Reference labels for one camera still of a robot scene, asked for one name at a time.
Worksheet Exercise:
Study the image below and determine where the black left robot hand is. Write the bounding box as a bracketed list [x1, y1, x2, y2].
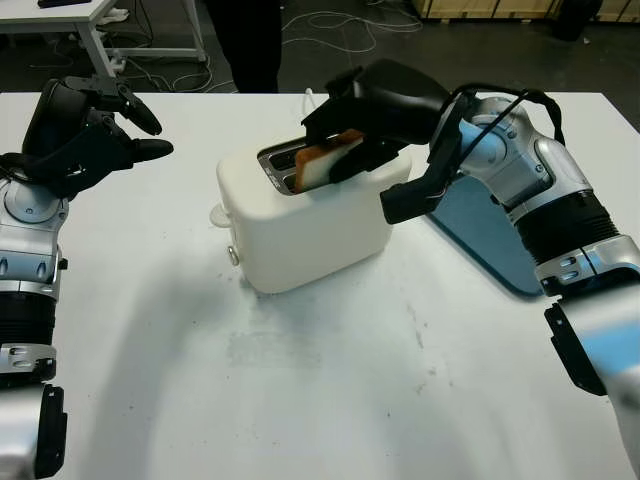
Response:
[22, 74, 175, 195]

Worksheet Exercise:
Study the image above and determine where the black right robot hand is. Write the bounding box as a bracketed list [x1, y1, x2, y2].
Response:
[301, 58, 451, 186]

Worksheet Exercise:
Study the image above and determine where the toast slice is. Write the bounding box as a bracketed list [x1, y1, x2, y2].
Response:
[293, 128, 365, 195]

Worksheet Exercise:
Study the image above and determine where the person body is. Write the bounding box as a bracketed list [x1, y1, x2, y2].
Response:
[207, 0, 284, 95]

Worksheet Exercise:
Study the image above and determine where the cream two-slot toaster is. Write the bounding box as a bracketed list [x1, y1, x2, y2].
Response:
[207, 137, 414, 295]

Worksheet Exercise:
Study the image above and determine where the white desk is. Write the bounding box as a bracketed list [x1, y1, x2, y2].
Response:
[0, 0, 207, 76]

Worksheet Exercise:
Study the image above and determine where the wooden crate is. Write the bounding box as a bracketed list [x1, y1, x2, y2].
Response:
[409, 0, 640, 24]

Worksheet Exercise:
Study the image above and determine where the blue rectangular tray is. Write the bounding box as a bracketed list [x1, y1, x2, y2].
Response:
[427, 172, 544, 300]

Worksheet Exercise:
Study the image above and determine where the black floor object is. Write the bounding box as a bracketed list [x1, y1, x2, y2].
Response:
[552, 0, 586, 42]

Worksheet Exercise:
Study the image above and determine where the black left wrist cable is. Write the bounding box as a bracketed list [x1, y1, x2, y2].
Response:
[0, 152, 39, 181]

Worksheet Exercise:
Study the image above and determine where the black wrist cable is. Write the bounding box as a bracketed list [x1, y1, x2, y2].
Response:
[0, 152, 39, 181]
[449, 84, 566, 146]

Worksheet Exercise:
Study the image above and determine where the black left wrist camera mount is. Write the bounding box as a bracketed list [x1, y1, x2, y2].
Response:
[47, 164, 104, 200]

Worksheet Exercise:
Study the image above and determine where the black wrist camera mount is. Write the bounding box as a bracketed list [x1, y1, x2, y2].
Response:
[379, 94, 471, 225]
[47, 164, 104, 200]

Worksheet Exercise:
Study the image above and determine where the white floor cable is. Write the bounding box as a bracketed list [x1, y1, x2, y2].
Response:
[279, 12, 426, 56]

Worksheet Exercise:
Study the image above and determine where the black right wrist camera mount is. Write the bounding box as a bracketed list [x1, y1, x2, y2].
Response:
[379, 94, 471, 225]

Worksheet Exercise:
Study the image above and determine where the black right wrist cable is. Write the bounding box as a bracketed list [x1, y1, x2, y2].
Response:
[449, 84, 566, 146]

